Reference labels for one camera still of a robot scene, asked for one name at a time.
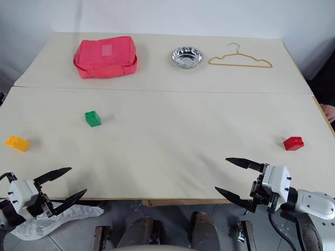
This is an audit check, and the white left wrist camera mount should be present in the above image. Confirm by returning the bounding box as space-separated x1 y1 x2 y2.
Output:
7 179 40 214

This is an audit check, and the pink fabric zip bag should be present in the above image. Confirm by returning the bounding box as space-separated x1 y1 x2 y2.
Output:
72 36 139 79

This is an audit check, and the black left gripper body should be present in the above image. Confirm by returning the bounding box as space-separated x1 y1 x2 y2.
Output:
26 180 53 218

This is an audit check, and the green toy brick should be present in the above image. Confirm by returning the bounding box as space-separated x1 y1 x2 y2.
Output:
84 110 102 128

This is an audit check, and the yellow wire clothes hanger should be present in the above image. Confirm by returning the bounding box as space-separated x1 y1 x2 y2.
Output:
208 43 274 69

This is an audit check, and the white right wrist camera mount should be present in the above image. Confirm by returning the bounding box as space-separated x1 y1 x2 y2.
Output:
261 164 292 203

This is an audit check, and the silver foil bowl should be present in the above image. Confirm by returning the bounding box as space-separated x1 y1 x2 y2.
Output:
171 46 205 70

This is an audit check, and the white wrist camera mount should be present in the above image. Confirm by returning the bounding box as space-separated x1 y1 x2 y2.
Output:
7 179 40 214
261 164 292 203

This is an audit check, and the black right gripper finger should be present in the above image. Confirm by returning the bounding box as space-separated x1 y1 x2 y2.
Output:
225 157 265 173
215 186 256 213

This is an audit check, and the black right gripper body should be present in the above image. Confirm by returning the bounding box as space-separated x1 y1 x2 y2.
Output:
250 163 278 212

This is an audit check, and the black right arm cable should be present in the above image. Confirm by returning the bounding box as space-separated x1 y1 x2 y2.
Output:
268 206 290 251

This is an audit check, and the yellow toy brick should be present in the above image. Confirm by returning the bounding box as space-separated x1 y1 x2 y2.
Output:
4 135 30 153

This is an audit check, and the red toy brick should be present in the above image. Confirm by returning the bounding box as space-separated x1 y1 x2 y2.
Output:
283 136 305 152

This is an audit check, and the crumpled white plastic sheet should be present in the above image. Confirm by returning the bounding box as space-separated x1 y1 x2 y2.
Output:
10 202 105 241

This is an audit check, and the bystander in dark clothing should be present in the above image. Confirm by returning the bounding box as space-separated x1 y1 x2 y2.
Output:
306 36 335 125

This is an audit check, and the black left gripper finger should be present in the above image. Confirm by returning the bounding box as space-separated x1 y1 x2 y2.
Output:
48 189 88 218
33 167 73 188

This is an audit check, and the rusty metal frame piece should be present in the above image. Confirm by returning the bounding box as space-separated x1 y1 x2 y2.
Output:
236 221 256 251
94 226 111 251

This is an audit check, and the dark rounded shape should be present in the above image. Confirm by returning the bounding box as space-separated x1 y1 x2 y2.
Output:
191 211 221 251

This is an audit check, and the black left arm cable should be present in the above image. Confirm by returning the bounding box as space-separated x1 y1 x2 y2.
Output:
0 172 18 184

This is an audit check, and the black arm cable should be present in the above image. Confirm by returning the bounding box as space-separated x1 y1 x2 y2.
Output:
0 172 18 184
268 206 290 251

